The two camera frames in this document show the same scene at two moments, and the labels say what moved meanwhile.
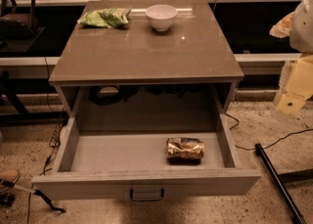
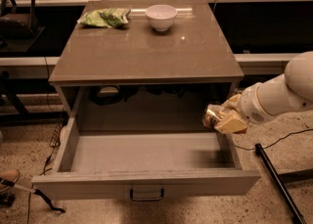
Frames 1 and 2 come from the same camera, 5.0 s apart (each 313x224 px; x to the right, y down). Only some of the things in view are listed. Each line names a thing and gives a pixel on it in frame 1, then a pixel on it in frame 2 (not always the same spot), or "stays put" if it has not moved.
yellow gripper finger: [283, 27] -> [232, 101]
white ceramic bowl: [160, 17] stays put
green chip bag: [108, 18] stays put
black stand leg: [281, 187] stays put
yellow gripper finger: [299, 87] -> [230, 122]
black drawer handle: [146, 199] stays put
